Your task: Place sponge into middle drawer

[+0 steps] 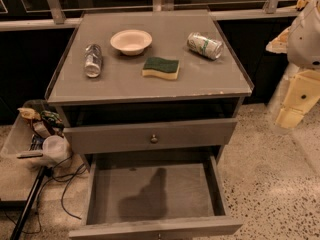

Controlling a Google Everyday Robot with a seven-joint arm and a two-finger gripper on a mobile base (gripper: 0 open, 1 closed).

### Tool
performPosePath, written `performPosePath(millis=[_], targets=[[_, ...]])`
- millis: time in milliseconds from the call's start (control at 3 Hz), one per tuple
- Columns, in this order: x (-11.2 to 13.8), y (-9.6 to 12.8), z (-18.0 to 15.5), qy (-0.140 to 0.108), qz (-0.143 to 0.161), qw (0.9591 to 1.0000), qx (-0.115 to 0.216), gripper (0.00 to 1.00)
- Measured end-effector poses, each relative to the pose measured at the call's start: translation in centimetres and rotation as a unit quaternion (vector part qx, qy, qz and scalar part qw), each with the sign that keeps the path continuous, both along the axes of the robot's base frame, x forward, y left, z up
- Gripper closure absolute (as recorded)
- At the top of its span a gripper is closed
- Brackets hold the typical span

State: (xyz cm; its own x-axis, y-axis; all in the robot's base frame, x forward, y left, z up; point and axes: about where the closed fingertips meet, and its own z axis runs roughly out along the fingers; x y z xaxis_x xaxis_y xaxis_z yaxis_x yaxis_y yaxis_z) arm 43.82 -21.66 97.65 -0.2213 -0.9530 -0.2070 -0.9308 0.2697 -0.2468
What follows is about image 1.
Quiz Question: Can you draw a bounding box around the open grey lower drawer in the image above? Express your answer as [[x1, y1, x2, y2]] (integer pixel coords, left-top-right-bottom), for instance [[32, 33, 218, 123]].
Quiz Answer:
[[69, 157, 242, 240]]

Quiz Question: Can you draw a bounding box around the clear plastic bin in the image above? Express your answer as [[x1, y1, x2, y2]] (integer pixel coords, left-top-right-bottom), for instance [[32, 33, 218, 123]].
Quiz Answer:
[[0, 99, 71, 203]]

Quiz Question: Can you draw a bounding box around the grey drawer cabinet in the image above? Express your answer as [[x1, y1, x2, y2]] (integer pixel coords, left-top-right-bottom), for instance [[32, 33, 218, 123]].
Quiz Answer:
[[44, 9, 255, 240]]

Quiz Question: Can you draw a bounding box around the yellow object on ledge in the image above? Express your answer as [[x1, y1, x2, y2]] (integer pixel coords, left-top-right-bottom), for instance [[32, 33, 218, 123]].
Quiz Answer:
[[296, 0, 311, 11]]

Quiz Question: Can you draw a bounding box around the metal railing frame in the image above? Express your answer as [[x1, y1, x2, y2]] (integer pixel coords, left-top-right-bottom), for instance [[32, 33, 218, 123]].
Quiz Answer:
[[0, 0, 299, 31]]

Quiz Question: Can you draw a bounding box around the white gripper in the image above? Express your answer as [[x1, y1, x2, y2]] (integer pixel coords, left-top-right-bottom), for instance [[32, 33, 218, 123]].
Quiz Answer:
[[266, 0, 320, 129]]

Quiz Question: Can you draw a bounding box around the black cable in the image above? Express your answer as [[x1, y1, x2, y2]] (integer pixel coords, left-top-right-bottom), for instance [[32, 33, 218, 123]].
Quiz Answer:
[[0, 152, 88, 235]]

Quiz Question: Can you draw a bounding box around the round metal drawer knob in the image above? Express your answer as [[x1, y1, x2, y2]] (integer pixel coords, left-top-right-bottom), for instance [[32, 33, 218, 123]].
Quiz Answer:
[[150, 134, 158, 144]]

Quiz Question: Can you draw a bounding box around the black tripod leg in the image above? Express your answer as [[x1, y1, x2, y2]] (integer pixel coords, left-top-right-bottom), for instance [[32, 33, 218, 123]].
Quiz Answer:
[[10, 166, 47, 240]]

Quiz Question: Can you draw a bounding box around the green and yellow sponge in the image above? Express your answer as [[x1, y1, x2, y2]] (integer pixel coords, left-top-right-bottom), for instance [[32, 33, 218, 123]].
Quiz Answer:
[[142, 57, 180, 80]]

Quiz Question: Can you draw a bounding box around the clear plastic cup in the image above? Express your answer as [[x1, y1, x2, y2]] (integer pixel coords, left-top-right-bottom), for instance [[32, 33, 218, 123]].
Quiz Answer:
[[42, 135, 70, 162]]

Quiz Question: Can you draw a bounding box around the green snack bag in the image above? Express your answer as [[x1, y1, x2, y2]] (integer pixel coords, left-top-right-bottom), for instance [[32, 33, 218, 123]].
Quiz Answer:
[[40, 110, 64, 129]]

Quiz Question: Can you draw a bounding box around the green and white can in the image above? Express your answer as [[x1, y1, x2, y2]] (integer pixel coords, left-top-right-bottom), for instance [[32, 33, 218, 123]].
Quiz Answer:
[[187, 32, 224, 60]]

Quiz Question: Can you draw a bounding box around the white bowl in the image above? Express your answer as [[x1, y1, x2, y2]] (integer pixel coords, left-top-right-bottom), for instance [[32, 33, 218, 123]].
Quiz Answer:
[[110, 30, 152, 56]]

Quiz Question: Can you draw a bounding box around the grey upper drawer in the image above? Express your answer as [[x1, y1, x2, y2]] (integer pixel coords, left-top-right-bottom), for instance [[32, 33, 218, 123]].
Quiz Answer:
[[64, 118, 237, 154]]

